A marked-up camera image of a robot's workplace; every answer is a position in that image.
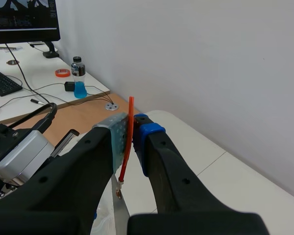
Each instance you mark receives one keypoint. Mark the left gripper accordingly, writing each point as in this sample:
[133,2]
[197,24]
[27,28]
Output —
[1,139]

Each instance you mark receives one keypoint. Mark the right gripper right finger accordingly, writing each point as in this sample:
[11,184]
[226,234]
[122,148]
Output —
[183,203]

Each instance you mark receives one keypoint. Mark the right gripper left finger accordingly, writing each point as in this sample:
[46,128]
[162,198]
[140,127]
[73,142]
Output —
[63,186]

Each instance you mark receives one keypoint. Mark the clear plastic beaker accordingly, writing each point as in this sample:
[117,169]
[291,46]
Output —
[104,220]

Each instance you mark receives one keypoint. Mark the black keyboard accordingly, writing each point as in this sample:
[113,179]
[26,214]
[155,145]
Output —
[1,82]

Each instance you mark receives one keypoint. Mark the white desk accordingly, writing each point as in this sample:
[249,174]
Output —
[39,73]

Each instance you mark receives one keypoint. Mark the black computer monitor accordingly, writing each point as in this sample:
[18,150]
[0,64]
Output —
[24,22]

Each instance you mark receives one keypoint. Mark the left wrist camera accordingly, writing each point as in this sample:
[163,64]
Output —
[24,154]

